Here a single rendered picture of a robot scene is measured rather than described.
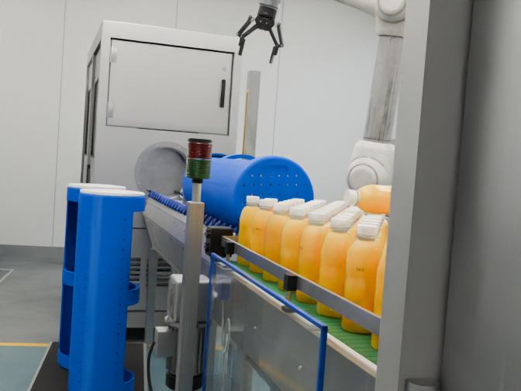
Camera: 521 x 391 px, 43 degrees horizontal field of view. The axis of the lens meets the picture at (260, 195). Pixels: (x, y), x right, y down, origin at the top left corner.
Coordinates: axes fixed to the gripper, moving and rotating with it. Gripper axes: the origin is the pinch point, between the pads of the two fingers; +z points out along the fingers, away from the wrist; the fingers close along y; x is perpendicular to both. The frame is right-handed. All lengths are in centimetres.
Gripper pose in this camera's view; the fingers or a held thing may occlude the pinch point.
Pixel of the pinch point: (255, 57)
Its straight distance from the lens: 280.9
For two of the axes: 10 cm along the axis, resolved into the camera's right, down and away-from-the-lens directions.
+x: 2.3, -0.9, 9.7
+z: -2.6, 9.5, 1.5
